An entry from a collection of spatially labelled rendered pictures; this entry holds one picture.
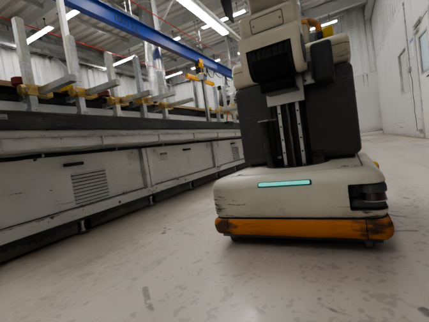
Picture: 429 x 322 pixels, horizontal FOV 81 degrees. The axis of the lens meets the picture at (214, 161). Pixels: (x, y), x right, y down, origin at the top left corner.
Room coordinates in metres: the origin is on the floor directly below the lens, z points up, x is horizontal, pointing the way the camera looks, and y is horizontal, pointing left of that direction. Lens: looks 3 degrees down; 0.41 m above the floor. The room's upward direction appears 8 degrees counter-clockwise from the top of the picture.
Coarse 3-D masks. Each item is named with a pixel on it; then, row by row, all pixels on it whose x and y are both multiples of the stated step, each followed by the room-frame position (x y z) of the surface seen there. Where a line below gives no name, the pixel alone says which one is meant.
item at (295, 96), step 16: (272, 48) 0.91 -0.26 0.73; (288, 48) 0.89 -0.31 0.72; (320, 48) 0.96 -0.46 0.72; (256, 64) 0.93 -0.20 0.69; (272, 64) 0.91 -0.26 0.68; (288, 64) 0.90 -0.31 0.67; (320, 64) 0.96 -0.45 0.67; (256, 80) 1.01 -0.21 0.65; (272, 80) 0.98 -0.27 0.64; (288, 80) 0.95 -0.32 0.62; (304, 80) 1.05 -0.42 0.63; (320, 80) 0.98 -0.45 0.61; (272, 96) 1.12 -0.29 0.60; (288, 96) 1.08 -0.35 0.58; (304, 96) 1.05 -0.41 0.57
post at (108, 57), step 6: (108, 54) 1.63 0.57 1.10; (108, 60) 1.62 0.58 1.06; (108, 66) 1.63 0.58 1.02; (108, 72) 1.63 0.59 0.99; (114, 72) 1.65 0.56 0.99; (108, 78) 1.64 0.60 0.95; (114, 78) 1.64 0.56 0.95; (114, 90) 1.63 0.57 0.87; (114, 108) 1.63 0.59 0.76; (120, 108) 1.65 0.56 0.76
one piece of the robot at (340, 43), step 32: (256, 96) 1.24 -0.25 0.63; (320, 96) 1.11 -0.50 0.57; (352, 96) 1.06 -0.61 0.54; (256, 128) 1.25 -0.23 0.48; (288, 128) 1.14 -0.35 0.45; (320, 128) 1.12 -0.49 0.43; (352, 128) 1.06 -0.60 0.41; (256, 160) 1.27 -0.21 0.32; (288, 160) 1.15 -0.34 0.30; (320, 160) 1.10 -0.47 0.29
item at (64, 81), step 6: (60, 78) 1.13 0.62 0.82; (66, 78) 1.11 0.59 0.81; (72, 78) 1.11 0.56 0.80; (48, 84) 1.18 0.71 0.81; (54, 84) 1.15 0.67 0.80; (60, 84) 1.13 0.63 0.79; (66, 84) 1.14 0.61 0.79; (42, 90) 1.20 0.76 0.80; (48, 90) 1.18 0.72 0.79; (54, 90) 1.20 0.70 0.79; (18, 96) 1.30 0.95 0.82; (24, 102) 1.30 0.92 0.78
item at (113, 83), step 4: (112, 80) 1.33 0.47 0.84; (116, 80) 1.32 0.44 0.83; (100, 84) 1.37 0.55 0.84; (104, 84) 1.36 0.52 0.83; (108, 84) 1.35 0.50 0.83; (112, 84) 1.33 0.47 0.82; (116, 84) 1.32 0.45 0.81; (120, 84) 1.34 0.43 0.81; (92, 88) 1.41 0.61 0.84; (96, 88) 1.39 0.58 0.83; (100, 88) 1.38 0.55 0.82; (104, 88) 1.36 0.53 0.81; (108, 88) 1.37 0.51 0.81; (88, 92) 1.42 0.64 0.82; (92, 92) 1.41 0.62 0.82; (96, 92) 1.41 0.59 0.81; (100, 92) 1.42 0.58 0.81; (68, 96) 1.51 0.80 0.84; (72, 96) 1.49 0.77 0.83; (68, 100) 1.51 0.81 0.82; (72, 100) 1.51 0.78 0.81
